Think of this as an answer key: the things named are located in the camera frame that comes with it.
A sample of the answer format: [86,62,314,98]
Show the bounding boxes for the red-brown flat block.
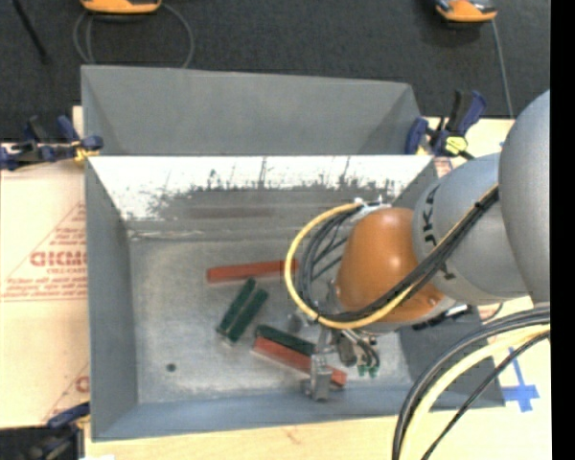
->
[205,259,299,286]
[250,336,349,387]

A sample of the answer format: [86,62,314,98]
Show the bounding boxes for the dark green flat block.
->
[254,324,316,357]
[226,287,270,345]
[215,277,259,337]

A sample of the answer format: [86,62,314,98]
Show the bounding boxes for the grey metal bin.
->
[80,64,505,441]

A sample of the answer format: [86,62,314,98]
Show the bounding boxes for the brown cardboard board, red print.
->
[0,104,93,431]

